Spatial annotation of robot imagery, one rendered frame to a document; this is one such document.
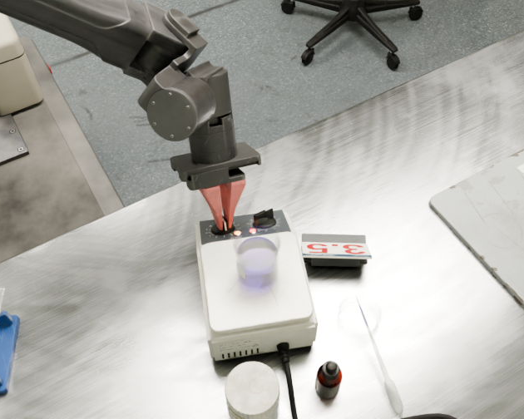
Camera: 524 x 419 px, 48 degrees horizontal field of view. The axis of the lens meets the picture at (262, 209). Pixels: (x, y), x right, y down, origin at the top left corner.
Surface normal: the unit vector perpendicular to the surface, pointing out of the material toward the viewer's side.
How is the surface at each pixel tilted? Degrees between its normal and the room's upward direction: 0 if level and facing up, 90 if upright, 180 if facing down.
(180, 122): 63
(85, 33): 90
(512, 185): 0
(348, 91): 0
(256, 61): 0
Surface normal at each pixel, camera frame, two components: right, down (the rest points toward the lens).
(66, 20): 0.30, 0.77
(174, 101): -0.29, 0.42
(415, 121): -0.01, -0.58
